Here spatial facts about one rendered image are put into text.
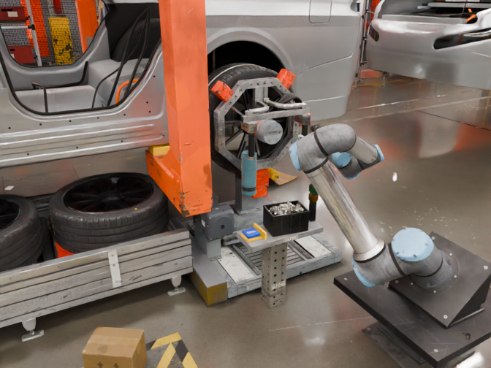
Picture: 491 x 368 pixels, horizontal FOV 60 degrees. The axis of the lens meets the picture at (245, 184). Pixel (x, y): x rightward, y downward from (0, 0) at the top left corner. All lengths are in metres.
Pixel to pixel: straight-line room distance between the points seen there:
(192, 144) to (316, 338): 1.14
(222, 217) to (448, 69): 2.86
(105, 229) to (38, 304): 0.47
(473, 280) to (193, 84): 1.48
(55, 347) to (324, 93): 2.22
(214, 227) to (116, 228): 0.55
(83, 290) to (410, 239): 1.57
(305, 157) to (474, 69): 3.02
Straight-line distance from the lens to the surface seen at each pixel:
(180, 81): 1.98
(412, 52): 4.73
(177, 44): 1.95
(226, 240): 2.74
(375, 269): 1.93
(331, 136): 1.71
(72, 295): 2.36
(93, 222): 2.33
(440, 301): 2.06
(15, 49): 5.90
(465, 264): 2.10
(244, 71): 2.50
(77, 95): 3.25
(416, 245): 1.88
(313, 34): 2.93
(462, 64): 4.53
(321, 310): 2.43
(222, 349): 2.20
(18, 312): 2.37
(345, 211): 1.82
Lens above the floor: 1.56
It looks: 24 degrees down
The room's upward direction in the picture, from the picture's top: straight up
